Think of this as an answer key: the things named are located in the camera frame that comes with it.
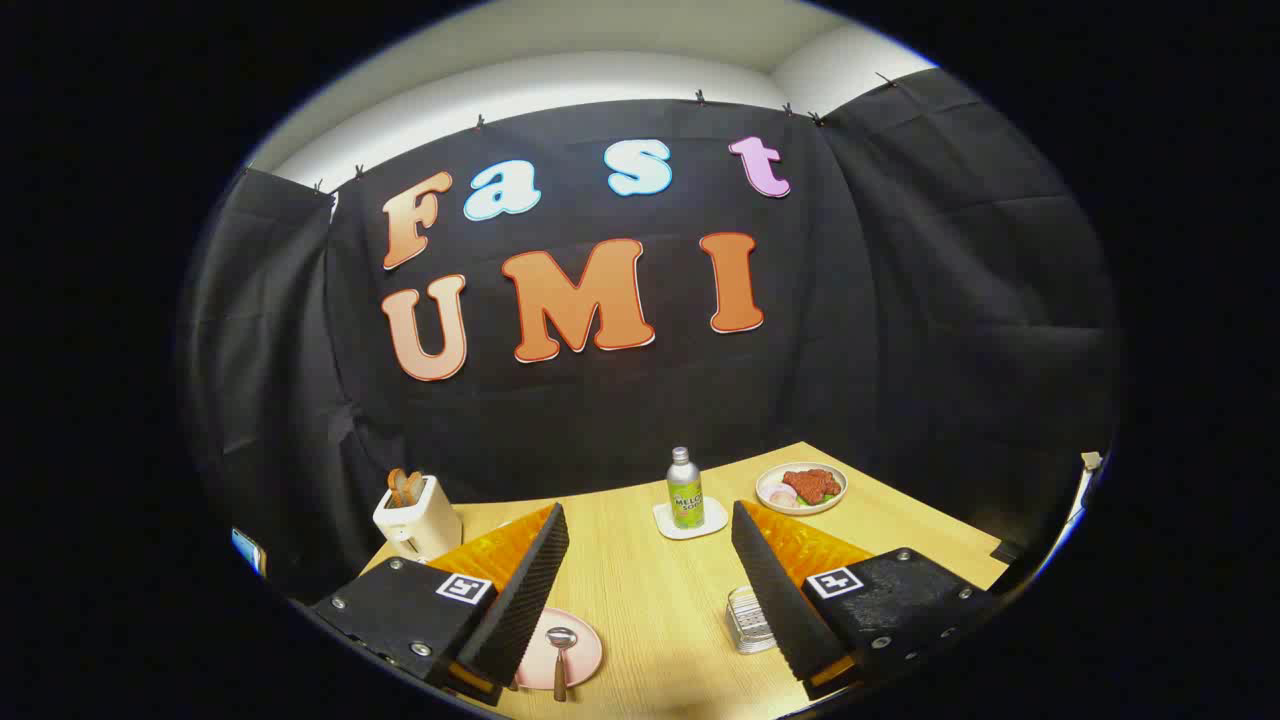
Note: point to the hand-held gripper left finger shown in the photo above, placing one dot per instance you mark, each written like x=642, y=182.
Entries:
x=520, y=600

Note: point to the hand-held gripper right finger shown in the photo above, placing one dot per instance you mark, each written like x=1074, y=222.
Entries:
x=775, y=600

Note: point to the pink plate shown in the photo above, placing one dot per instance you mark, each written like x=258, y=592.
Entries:
x=588, y=650

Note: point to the white square coaster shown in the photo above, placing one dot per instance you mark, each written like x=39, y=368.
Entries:
x=712, y=525

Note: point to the small white plate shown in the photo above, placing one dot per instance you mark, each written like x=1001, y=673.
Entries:
x=765, y=480

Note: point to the red meat pieces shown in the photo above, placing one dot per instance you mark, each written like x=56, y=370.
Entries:
x=812, y=484

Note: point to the white toaster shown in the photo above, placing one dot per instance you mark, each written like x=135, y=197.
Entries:
x=420, y=525

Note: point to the green soda bottle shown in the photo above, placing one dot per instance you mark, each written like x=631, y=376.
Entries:
x=685, y=500

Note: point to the toasted bread slice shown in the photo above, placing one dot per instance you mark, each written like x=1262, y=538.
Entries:
x=414, y=486
x=396, y=487

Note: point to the black backdrop cloth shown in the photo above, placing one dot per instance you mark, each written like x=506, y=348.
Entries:
x=600, y=420

